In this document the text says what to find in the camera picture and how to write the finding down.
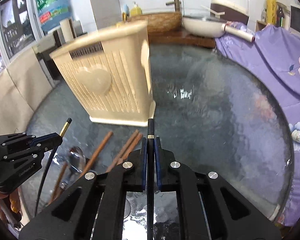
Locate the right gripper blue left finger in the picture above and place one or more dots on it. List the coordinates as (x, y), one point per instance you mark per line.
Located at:
(144, 162)

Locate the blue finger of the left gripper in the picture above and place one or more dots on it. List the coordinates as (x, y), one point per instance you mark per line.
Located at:
(46, 142)

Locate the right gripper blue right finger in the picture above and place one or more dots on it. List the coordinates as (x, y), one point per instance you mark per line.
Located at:
(157, 145)

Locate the black gold-tipped chopstick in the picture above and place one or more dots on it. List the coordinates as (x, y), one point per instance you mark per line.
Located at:
(150, 178)
(48, 164)

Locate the brown wooden chopstick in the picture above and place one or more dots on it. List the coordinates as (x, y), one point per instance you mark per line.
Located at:
(131, 148)
(122, 151)
(58, 181)
(91, 162)

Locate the left hand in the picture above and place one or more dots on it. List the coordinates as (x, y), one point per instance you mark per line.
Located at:
(10, 209)

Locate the large steel spoon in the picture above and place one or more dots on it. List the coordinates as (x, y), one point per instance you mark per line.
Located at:
(75, 164)

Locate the beige curtain cloth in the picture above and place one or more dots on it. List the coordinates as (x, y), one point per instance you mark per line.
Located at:
(23, 86)

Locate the cream plastic utensil holder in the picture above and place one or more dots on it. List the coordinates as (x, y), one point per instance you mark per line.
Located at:
(109, 73)

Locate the water dispenser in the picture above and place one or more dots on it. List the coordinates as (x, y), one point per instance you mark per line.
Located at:
(43, 48)

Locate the wooden counter shelf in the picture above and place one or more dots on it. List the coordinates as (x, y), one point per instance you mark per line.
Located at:
(181, 37)

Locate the paper cup holder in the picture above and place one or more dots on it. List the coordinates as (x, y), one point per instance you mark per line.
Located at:
(71, 29)

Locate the woven wooden basin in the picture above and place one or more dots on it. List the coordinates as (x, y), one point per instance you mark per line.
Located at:
(159, 22)

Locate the blue water bottle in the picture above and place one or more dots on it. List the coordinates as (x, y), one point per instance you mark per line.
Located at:
(52, 12)

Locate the yellow soap bottle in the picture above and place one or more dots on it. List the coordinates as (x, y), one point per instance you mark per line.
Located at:
(135, 11)

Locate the brass faucet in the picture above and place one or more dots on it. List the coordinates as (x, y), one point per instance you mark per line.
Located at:
(176, 4)

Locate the purple floral cloth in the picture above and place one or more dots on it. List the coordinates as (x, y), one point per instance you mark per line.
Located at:
(274, 57)

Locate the dark glass bottle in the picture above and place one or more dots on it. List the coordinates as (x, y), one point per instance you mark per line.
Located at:
(280, 16)

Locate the yellow roll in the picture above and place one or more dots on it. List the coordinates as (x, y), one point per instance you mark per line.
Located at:
(271, 11)

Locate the white pan with handle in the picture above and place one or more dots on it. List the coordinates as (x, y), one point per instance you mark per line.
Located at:
(211, 28)

